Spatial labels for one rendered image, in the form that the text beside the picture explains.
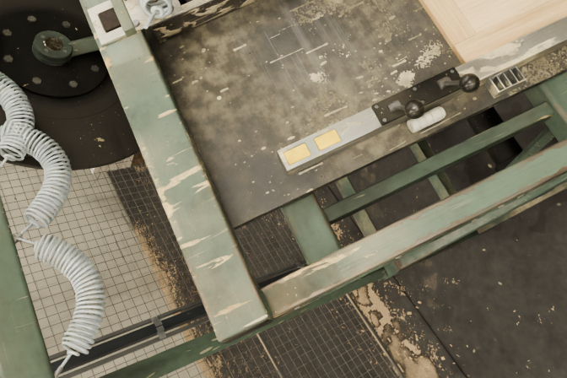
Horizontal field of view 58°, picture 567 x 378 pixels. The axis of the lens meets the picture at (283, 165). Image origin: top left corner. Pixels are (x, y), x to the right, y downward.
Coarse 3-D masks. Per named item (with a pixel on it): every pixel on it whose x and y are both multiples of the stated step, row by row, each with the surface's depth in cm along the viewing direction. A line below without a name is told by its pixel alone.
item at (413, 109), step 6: (396, 102) 106; (408, 102) 96; (414, 102) 95; (420, 102) 95; (390, 108) 106; (396, 108) 104; (402, 108) 101; (408, 108) 95; (414, 108) 95; (420, 108) 95; (408, 114) 96; (414, 114) 95; (420, 114) 95
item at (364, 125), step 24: (552, 24) 112; (504, 48) 111; (528, 48) 110; (552, 48) 112; (480, 72) 109; (456, 96) 112; (360, 120) 107; (312, 144) 106; (336, 144) 106; (288, 168) 105
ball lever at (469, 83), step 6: (444, 78) 107; (450, 78) 107; (462, 78) 97; (468, 78) 96; (474, 78) 96; (438, 84) 107; (444, 84) 107; (450, 84) 104; (456, 84) 102; (462, 84) 97; (468, 84) 96; (474, 84) 96; (462, 90) 98; (468, 90) 97; (474, 90) 97
